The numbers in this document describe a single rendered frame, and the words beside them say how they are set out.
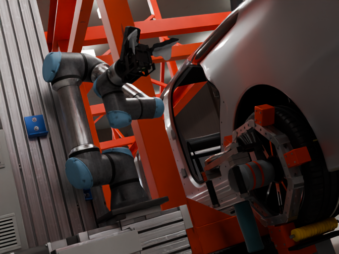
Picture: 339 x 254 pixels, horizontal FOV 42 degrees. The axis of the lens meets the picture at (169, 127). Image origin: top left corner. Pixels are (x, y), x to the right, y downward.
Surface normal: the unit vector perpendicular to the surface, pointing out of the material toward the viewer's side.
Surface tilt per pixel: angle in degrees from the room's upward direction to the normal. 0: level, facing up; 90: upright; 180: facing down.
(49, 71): 82
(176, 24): 90
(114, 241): 90
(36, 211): 90
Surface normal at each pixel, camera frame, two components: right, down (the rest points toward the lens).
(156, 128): 0.29, -0.31
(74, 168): -0.72, 0.19
